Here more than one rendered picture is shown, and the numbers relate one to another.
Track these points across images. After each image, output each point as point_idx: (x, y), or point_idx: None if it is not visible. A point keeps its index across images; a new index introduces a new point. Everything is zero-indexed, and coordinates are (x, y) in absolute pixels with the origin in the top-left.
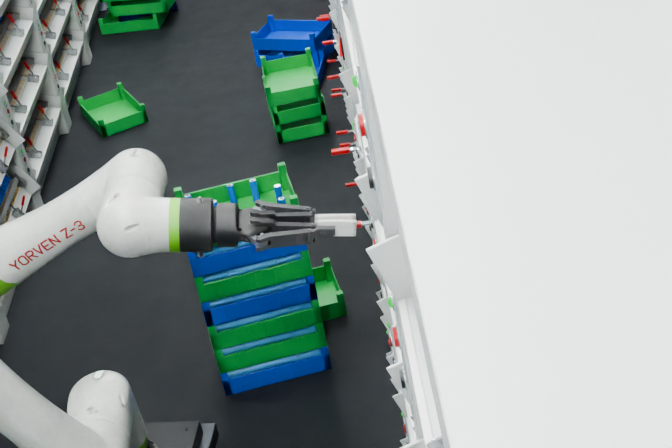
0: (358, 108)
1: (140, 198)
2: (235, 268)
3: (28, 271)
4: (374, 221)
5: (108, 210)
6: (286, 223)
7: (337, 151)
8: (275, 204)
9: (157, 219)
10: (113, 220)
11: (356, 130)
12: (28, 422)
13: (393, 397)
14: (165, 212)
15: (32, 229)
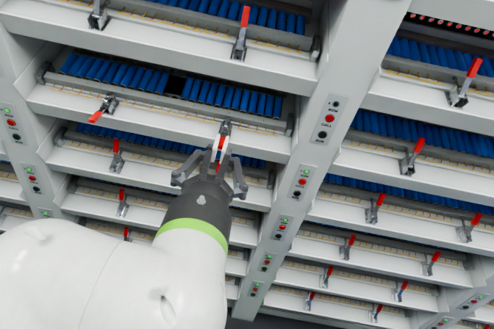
0: None
1: (182, 258)
2: None
3: None
4: (365, 92)
5: (190, 319)
6: (222, 166)
7: (96, 117)
8: (185, 164)
9: (217, 255)
10: (212, 317)
11: (27, 111)
12: None
13: (312, 208)
14: (211, 240)
15: None
